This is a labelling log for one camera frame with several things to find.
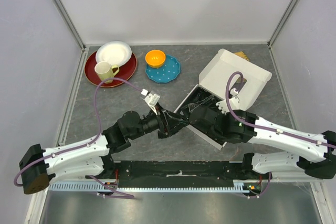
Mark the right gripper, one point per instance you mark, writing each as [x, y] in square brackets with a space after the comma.
[210, 103]

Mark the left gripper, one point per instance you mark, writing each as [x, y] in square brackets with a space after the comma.
[169, 123]

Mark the white cardboard box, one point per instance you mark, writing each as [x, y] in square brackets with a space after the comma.
[229, 70]

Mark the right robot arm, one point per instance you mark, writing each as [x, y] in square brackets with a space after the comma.
[311, 153]

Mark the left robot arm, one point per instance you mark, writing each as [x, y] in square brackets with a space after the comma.
[41, 167]

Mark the black plastic tray insert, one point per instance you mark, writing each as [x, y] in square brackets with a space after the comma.
[198, 97]

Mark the blue dotted plate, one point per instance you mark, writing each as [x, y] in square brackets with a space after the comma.
[166, 73]

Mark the orange bowl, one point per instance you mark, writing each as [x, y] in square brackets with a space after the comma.
[155, 58]

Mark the cream mug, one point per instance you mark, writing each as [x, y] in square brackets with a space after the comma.
[105, 70]

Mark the white paper plate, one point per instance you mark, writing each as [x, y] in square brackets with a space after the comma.
[115, 53]

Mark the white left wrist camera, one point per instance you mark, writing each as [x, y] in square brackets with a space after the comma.
[151, 99]

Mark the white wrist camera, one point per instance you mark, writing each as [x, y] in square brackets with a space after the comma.
[233, 100]
[151, 99]

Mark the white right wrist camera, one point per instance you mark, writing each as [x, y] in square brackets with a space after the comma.
[233, 100]

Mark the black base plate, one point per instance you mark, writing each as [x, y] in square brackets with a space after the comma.
[178, 173]

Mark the right aluminium frame post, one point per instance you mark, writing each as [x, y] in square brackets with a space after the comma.
[282, 22]

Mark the aluminium frame post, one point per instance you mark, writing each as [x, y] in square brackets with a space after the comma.
[282, 22]
[69, 23]

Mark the left aluminium frame post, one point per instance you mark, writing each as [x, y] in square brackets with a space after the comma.
[69, 23]

